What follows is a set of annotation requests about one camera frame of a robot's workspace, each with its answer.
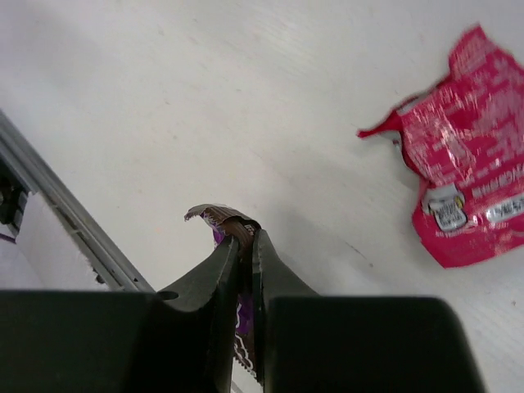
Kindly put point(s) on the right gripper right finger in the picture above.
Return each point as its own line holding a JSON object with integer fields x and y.
{"x": 305, "y": 342}

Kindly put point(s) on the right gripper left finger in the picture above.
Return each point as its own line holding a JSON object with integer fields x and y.
{"x": 176, "y": 340}

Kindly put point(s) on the brown M&M's packet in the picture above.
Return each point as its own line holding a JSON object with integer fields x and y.
{"x": 226, "y": 221}

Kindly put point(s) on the pink candy packet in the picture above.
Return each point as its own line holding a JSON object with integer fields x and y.
{"x": 463, "y": 138}

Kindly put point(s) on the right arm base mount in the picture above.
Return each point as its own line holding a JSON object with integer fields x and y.
{"x": 14, "y": 196}

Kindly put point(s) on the aluminium front rail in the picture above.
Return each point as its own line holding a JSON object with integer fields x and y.
{"x": 59, "y": 246}

